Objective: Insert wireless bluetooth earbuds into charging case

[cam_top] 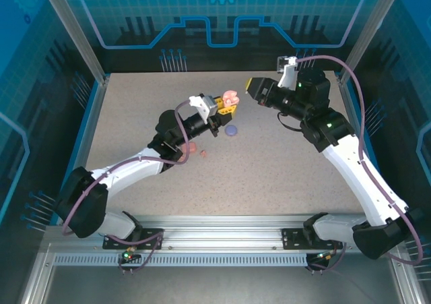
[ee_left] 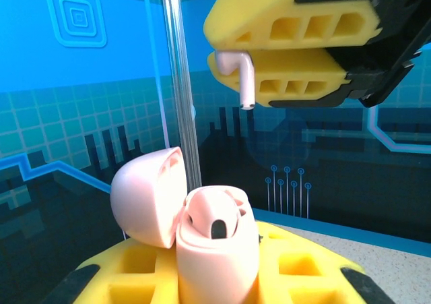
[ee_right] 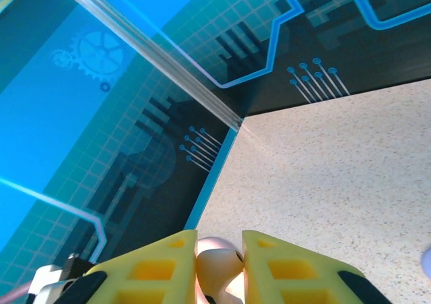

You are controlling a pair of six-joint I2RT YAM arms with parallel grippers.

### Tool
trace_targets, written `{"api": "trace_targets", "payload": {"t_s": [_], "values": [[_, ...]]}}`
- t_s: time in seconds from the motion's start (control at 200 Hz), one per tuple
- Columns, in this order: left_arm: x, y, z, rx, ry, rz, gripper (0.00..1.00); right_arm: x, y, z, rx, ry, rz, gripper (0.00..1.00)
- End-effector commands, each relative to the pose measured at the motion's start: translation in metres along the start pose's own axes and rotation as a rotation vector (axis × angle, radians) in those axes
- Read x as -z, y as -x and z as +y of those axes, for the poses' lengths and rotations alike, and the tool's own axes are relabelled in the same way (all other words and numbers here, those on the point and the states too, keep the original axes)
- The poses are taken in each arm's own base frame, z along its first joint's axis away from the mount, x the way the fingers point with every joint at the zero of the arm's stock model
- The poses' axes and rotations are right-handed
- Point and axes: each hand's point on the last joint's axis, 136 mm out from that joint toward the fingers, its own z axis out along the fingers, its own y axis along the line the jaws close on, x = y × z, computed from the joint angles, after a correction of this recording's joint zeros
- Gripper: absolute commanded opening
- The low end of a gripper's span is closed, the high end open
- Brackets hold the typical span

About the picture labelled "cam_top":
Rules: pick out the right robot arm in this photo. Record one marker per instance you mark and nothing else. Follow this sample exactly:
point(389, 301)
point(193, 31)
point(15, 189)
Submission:
point(353, 169)

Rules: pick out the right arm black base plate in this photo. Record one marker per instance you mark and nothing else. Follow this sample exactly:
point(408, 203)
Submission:
point(291, 240)

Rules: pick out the aluminium mounting rail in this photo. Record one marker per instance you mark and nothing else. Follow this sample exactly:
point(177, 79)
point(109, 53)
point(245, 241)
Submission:
point(219, 230)

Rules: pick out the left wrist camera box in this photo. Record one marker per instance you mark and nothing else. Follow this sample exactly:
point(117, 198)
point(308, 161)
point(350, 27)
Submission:
point(198, 103)

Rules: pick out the pink round charging case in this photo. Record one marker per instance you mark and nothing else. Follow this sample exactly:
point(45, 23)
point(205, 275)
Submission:
point(230, 96)

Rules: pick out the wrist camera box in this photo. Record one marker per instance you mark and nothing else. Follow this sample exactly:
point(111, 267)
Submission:
point(286, 68)
point(198, 103)

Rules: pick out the coral rounded rectangular charging case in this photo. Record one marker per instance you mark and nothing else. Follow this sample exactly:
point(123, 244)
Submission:
point(192, 148)

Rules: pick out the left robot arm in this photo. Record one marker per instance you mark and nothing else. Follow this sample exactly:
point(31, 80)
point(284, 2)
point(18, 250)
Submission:
point(124, 176)

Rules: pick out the purple round charging case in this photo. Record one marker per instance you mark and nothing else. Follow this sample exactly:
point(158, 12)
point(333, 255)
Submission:
point(231, 130)

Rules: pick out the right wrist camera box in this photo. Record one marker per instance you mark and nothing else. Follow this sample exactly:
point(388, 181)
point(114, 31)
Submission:
point(286, 68)

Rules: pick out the blue table side trim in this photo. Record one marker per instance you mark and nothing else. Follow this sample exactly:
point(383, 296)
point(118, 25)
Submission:
point(88, 115)
point(355, 101)

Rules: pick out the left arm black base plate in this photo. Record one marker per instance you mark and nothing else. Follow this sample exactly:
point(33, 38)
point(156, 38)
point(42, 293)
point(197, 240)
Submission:
point(118, 246)

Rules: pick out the aluminium frame post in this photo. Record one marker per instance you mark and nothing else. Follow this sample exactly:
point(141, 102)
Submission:
point(370, 31)
point(74, 31)

